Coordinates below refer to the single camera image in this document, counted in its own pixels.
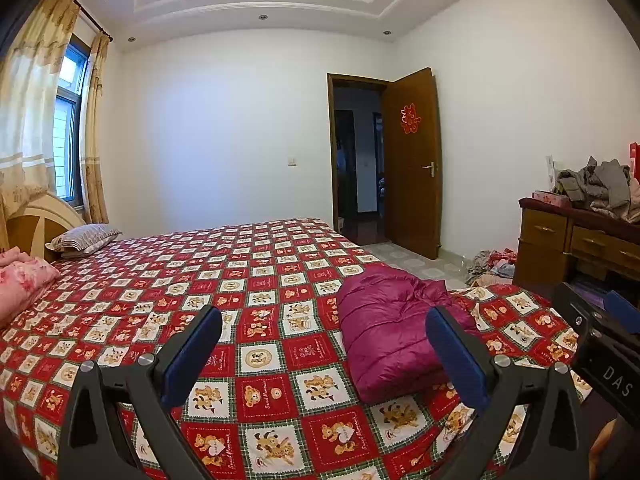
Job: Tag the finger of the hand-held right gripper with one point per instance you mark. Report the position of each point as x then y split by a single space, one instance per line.
620 307

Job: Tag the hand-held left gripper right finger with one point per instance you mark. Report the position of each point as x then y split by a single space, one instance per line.
457 360

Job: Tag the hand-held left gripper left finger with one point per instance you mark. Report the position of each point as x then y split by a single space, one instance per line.
192 360

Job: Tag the magenta puffer jacket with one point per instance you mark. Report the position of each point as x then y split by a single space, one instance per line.
385 330

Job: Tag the person's right forearm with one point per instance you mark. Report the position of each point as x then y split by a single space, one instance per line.
602 445

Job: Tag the clothes pile on floor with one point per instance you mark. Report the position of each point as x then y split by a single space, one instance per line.
492 265

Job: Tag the pile of grey clothes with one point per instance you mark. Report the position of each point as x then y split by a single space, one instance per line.
600 180

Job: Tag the red checked printed bedspread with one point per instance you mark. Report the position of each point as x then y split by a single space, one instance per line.
200 270

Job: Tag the wooden desk with drawers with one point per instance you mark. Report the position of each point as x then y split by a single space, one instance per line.
542 240

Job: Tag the pink tissue box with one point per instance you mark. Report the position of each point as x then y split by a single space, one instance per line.
550 196

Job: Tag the striped pillow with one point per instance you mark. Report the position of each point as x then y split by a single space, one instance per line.
82 237

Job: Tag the small white bin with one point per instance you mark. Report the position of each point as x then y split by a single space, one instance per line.
340 223

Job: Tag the brown wooden door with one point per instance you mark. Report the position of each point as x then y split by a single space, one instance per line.
415 185

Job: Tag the pink floral folded quilt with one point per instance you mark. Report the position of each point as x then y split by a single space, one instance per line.
25 285

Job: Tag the wooden bed headboard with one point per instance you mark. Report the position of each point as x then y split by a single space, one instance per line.
40 225

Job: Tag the narrow beige floral curtain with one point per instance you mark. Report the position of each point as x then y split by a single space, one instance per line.
95 160

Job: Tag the window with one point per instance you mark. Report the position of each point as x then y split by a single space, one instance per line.
67 150

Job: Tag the red paper door decoration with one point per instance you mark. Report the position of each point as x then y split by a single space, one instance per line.
409 119

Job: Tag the wide beige floral curtain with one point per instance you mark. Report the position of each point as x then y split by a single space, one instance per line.
25 110

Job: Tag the dark curtain rod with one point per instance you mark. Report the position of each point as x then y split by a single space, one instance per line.
95 22

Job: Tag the brown door frame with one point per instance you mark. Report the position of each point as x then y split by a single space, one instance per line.
331 160

